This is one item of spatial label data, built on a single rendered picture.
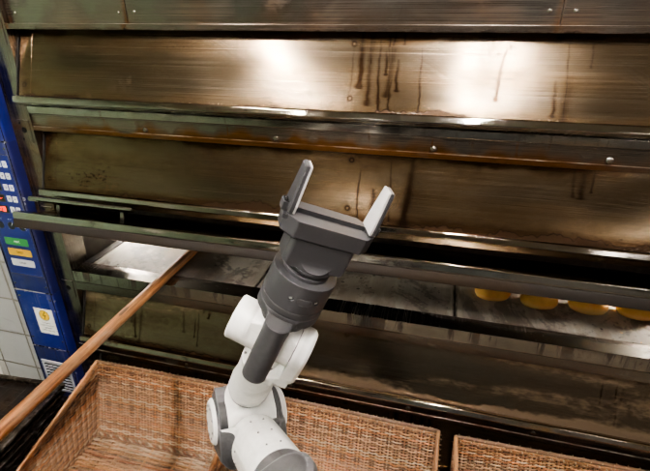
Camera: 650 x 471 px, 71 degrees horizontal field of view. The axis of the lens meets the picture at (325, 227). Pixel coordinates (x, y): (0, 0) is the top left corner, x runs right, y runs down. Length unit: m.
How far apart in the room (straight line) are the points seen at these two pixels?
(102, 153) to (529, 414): 1.36
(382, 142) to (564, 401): 0.83
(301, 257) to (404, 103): 0.55
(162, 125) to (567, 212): 0.99
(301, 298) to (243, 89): 0.66
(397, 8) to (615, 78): 0.44
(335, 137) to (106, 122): 0.62
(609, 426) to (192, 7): 1.45
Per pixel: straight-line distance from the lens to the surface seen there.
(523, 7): 1.04
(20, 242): 1.71
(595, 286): 1.05
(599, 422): 1.45
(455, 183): 1.09
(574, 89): 1.05
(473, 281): 1.01
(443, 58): 1.04
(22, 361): 2.13
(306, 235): 0.53
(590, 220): 1.13
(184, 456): 1.76
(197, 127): 1.21
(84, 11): 1.35
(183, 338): 1.55
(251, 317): 0.64
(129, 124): 1.32
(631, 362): 1.36
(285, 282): 0.57
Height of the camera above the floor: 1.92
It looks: 25 degrees down
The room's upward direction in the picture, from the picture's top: straight up
